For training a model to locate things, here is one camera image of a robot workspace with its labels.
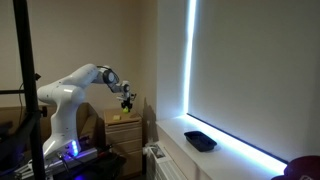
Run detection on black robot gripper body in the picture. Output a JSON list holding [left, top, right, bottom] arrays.
[[117, 94, 136, 108]]

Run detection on yellow-green tennis ball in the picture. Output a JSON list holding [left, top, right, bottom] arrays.
[[122, 107, 130, 113]]

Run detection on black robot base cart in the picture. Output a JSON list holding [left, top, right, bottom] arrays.
[[43, 149, 126, 180]]

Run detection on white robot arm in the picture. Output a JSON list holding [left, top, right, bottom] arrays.
[[37, 64, 136, 160]]

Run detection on light wooden nightstand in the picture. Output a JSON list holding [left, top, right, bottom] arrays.
[[104, 109, 142, 178]]

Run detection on yellow sticky note pad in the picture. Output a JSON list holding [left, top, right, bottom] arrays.
[[113, 115, 121, 120]]

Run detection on paper label on heater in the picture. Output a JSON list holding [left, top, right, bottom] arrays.
[[152, 148, 164, 158]]

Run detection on black plastic tray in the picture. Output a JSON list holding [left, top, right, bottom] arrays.
[[184, 131, 217, 152]]

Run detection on white roller window blind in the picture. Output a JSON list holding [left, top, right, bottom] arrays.
[[188, 0, 320, 161]]

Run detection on dark red round object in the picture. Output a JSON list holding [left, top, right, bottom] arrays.
[[271, 155, 320, 180]]

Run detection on white wall heater unit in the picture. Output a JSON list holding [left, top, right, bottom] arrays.
[[144, 143, 187, 180]]

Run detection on black camera stand pole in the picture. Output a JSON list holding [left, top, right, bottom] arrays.
[[0, 0, 46, 180]]

